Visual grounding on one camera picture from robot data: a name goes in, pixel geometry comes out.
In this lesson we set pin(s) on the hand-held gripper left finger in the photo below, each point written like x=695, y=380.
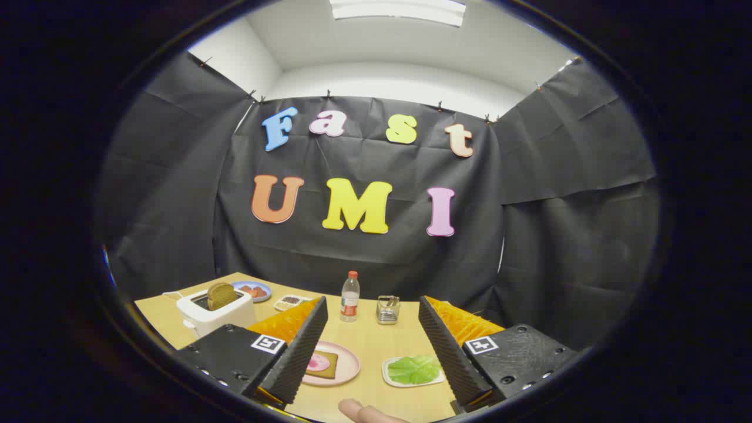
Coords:
x=302, y=346

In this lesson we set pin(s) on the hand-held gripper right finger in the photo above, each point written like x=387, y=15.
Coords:
x=446, y=352

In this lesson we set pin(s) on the green lettuce leaf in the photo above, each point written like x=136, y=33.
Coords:
x=414, y=370

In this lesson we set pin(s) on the brown toasted bread slice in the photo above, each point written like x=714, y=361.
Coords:
x=222, y=295

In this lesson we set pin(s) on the pink ham slice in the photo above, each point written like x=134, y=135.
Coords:
x=320, y=363

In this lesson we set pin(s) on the brown bread slice with ham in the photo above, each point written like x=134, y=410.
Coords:
x=331, y=372

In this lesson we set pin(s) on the white divided tray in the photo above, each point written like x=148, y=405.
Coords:
x=288, y=304

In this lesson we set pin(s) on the pink plate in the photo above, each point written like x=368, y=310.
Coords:
x=348, y=364

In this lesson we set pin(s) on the white square plate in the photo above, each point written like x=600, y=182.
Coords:
x=392, y=380

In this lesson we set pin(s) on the clear plastic bottle red cap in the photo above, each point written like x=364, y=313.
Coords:
x=350, y=305

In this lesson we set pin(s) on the blue plate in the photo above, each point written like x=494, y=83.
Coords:
x=268, y=289

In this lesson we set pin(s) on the brown and red food pieces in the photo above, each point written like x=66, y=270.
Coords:
x=252, y=291

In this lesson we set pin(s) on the white toaster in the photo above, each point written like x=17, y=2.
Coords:
x=226, y=320

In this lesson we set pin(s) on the black backdrop cloth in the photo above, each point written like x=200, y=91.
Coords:
x=352, y=264

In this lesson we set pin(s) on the ceiling light panel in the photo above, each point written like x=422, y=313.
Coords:
x=399, y=10

